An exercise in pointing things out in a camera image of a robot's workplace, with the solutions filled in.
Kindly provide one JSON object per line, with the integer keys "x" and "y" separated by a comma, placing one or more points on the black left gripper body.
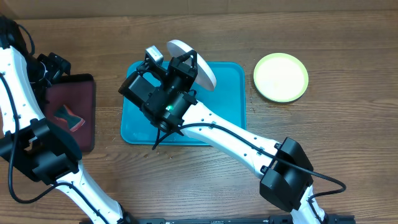
{"x": 55, "y": 67}

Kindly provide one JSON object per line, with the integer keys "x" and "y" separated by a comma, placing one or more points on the white plate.
{"x": 205, "y": 78}

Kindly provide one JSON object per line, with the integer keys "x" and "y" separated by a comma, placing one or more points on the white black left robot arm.
{"x": 32, "y": 144}

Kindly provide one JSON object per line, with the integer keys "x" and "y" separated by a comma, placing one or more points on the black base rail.
{"x": 273, "y": 219}

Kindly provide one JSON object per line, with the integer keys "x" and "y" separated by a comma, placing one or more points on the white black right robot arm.
{"x": 165, "y": 98}

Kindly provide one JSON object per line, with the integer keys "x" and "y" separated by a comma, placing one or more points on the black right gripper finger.
{"x": 192, "y": 55}
{"x": 150, "y": 65}

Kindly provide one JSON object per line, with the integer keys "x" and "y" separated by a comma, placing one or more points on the pink green sponge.
{"x": 73, "y": 121}

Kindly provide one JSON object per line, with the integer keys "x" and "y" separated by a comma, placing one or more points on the yellow-green plate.
{"x": 280, "y": 77}

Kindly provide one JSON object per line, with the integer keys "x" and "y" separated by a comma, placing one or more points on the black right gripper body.
{"x": 185, "y": 80}

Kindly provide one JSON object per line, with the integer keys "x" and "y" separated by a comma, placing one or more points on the black dark red tray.
{"x": 78, "y": 92}

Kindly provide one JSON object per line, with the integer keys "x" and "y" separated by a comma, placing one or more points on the teal plastic tray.
{"x": 228, "y": 101}

